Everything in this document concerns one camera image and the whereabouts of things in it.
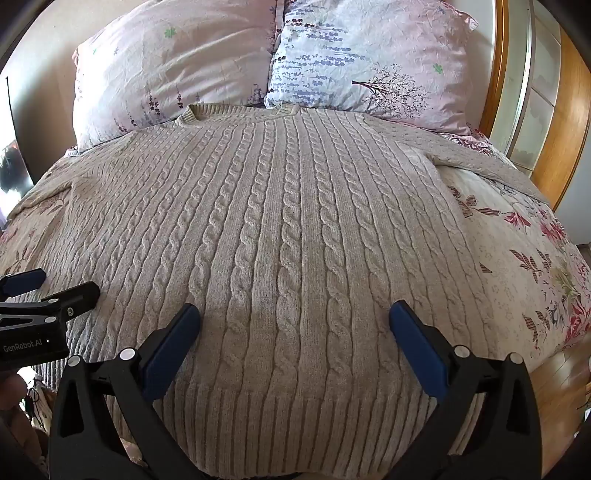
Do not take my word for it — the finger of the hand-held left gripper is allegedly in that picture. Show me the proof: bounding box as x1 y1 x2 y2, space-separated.
0 282 101 324
0 269 47 296

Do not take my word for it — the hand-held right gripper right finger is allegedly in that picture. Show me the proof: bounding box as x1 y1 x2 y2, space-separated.
389 300 542 480

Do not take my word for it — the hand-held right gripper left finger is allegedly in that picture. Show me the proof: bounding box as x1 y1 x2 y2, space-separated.
48 303 208 480

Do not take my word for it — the beige cable-knit sweater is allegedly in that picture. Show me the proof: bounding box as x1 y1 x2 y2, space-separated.
9 104 550 478

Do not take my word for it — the dark screen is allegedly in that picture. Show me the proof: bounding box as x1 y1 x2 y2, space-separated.
0 76 35 195

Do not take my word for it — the floral bed quilt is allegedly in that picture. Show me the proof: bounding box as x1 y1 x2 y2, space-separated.
0 131 591 462

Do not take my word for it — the pink lavender-print pillow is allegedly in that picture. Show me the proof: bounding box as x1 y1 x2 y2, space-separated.
71 0 278 151

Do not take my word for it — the wooden headboard with white panels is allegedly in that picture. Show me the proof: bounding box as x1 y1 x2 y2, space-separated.
478 0 591 213

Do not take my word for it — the white tree-print pillow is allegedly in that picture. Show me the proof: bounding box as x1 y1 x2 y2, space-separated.
264 0 481 137

